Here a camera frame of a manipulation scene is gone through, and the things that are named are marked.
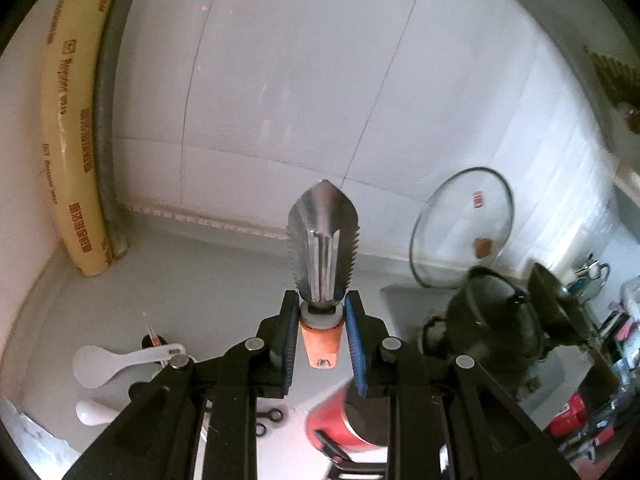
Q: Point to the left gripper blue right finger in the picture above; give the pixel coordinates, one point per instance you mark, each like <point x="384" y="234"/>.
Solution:
<point x="445" y="419"/>

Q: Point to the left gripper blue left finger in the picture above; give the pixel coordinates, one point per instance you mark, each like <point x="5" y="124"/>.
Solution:
<point x="199" y="417"/>

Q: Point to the red cylindrical tin canister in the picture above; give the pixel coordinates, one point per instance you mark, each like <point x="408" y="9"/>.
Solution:
<point x="354" y="423"/>

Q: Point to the white ceramic soup spoon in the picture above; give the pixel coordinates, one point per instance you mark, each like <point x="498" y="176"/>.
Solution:
<point x="91" y="413"/>

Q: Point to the white rice paddle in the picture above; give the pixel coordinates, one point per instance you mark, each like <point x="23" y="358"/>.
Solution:
<point x="94" y="366"/>

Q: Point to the wrapped disposable chopsticks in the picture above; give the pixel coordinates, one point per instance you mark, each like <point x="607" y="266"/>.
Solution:
<point x="153" y="337"/>

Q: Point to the black clay pot with lid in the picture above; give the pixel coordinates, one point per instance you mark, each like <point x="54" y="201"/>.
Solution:
<point x="493" y="321"/>

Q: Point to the red container right of stove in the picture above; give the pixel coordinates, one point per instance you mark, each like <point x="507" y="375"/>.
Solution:
<point x="572" y="417"/>

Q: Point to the black wok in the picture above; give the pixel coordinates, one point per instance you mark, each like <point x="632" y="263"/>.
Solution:
<point x="560" y="315"/>

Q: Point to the aluminium foil sheet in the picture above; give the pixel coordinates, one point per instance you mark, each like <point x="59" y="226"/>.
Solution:
<point x="49" y="456"/>

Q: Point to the glass pot lid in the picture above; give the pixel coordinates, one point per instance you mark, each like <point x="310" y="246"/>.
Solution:
<point x="466" y="222"/>

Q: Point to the yellow cling film roll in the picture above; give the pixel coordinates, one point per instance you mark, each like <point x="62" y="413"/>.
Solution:
<point x="70" y="53"/>

